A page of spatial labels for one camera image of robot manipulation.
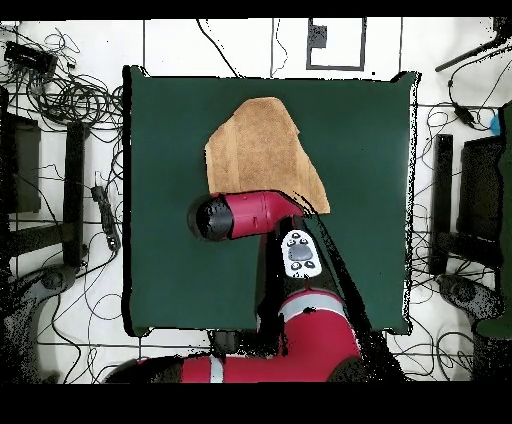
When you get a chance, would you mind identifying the black power strip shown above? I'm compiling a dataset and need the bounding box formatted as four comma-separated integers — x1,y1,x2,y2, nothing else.
90,184,122,252

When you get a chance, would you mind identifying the dark grey square tag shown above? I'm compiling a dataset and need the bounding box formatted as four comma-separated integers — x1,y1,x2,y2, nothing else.
307,24,329,50

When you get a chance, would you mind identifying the tangled black cable bundle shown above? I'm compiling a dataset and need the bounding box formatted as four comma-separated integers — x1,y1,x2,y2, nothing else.
0,23,125,133

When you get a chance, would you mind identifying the black metal stand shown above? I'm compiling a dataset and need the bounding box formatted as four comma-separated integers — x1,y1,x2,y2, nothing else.
0,85,91,277
428,133,506,277

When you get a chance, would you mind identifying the grey pedestal leg round foot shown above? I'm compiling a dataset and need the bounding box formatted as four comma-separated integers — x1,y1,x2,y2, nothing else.
0,263,81,384
435,273,505,321

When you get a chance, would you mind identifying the black electronics box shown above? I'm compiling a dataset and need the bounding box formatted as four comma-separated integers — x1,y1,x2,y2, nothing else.
3,40,59,77

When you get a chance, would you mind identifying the tan terry cloth towel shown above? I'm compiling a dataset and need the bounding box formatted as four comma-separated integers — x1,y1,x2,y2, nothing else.
204,96,332,215

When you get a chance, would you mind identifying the long black cable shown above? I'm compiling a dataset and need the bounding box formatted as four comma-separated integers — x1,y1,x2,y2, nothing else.
194,18,242,79

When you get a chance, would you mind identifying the grey square frame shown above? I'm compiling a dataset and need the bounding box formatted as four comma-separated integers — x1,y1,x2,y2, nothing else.
306,17,368,72

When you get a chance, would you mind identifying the black tripod rod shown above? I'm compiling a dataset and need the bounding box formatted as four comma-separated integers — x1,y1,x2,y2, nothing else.
434,17,512,74

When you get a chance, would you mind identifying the dark green table cloth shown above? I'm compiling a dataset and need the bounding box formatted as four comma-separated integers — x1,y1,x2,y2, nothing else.
121,65,421,337

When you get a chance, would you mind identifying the black power adapter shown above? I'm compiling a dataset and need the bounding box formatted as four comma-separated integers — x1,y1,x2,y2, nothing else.
452,102,477,128

